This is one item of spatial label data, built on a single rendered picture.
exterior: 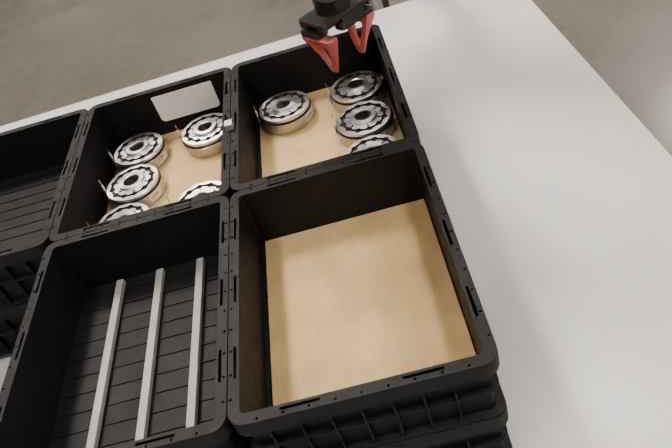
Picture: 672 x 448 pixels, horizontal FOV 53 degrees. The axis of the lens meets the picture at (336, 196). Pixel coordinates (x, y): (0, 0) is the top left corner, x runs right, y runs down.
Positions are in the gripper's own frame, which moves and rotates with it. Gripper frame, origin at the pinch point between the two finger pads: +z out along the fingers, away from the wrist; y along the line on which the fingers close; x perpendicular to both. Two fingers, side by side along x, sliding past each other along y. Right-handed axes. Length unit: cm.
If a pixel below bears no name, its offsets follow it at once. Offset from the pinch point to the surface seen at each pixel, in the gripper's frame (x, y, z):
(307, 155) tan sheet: 5.8, -10.4, 15.7
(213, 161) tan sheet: 21.6, -21.1, 15.5
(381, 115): -2.1, 2.1, 12.6
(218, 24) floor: 245, 100, 96
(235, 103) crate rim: 17.7, -13.9, 5.5
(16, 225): 43, -54, 15
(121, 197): 25.3, -38.4, 12.4
